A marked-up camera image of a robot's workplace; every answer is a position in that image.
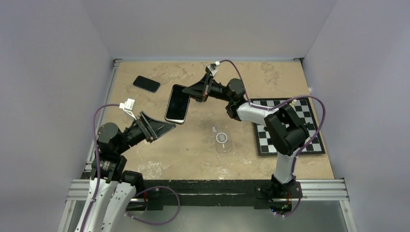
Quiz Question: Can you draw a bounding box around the black phone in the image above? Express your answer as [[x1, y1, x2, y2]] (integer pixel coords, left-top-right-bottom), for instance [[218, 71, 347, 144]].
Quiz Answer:
[[164, 84, 190, 124]]

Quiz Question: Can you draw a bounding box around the white chess piece tall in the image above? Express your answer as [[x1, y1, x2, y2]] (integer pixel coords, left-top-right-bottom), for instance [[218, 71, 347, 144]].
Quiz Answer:
[[290, 100, 297, 107]]

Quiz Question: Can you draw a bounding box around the blue phone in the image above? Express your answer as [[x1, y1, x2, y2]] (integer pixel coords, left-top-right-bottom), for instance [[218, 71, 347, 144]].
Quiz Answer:
[[132, 75, 161, 93]]

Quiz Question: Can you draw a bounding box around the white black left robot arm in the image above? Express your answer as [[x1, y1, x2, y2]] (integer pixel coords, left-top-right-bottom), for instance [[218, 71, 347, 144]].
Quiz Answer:
[[75, 112, 176, 232]]

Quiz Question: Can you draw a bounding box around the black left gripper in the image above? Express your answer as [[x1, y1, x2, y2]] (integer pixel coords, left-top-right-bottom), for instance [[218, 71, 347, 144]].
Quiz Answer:
[[116, 110, 175, 154]]

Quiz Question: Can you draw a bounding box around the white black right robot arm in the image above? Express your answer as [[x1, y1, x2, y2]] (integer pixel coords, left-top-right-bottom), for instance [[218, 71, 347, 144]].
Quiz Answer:
[[182, 74, 309, 199]]

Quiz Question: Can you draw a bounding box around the black front mounting bar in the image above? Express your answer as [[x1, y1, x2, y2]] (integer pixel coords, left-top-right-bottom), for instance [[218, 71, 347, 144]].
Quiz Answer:
[[127, 179, 301, 212]]

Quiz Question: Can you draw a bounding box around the black white chessboard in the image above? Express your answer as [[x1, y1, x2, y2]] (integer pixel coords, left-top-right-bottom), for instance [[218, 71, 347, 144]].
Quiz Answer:
[[249, 97, 326, 157]]

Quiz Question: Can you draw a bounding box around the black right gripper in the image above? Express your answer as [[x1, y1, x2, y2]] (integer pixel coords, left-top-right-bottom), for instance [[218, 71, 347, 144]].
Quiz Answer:
[[182, 73, 233, 102]]

